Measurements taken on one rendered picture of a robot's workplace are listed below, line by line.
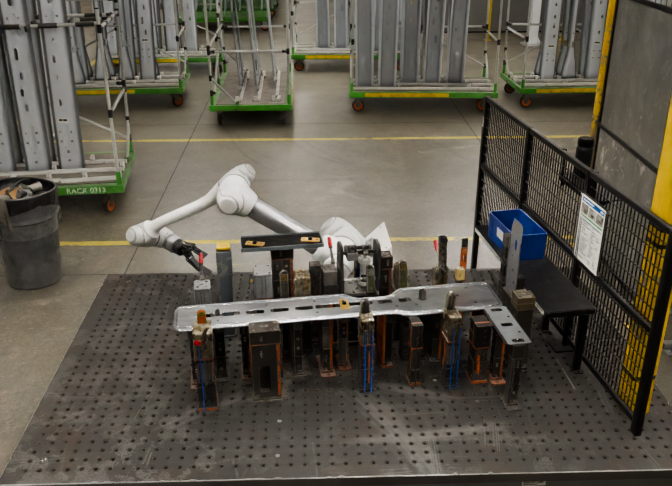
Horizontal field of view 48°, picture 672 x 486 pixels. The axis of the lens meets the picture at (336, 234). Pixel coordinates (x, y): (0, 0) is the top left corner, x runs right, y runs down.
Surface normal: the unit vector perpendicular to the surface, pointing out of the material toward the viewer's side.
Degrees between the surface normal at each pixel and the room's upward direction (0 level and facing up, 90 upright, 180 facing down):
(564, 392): 0
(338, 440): 0
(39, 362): 0
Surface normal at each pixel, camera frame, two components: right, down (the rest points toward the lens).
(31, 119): 0.16, 0.36
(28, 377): 0.00, -0.91
